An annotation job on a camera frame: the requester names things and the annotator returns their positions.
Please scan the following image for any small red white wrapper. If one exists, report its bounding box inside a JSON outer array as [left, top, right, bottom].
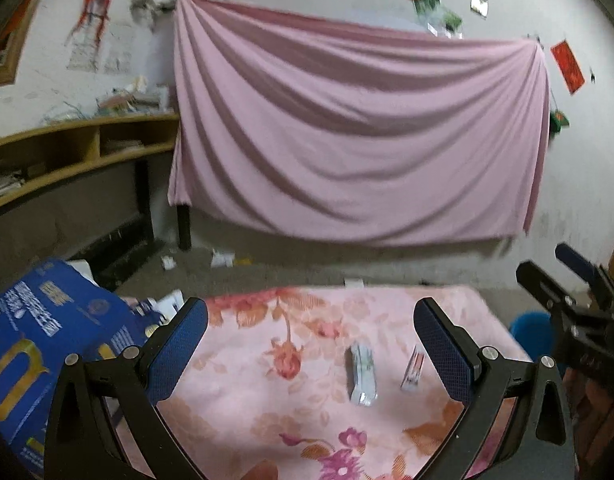
[[400, 344, 426, 392]]

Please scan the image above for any grey foil wrapper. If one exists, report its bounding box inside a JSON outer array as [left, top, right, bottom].
[[348, 342, 378, 408]]

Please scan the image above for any person left hand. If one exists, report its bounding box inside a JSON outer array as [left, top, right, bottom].
[[241, 460, 279, 480]]

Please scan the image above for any white blue cartoon bag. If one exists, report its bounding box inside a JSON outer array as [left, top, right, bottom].
[[127, 289, 184, 325]]

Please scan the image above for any blue plastic bucket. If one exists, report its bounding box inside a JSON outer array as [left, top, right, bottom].
[[510, 311, 556, 362]]

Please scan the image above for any blue cardboard box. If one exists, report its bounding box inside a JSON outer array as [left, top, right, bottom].
[[0, 259, 165, 477]]

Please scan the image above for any floral pink quilt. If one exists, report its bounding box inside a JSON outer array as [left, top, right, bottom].
[[106, 285, 530, 480]]

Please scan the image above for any wooden shelf desk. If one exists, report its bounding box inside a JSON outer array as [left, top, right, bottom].
[[0, 113, 179, 279]]

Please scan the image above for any green red hanging pouch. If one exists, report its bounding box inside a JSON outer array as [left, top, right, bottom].
[[550, 110, 570, 136]]

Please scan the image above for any stack of books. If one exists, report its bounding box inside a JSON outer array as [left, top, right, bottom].
[[96, 76, 171, 115]]

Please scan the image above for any red paper wall poster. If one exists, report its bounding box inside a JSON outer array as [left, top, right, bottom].
[[551, 40, 586, 94]]

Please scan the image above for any pink sheet on wall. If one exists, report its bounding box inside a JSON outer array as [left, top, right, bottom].
[[168, 0, 550, 247]]

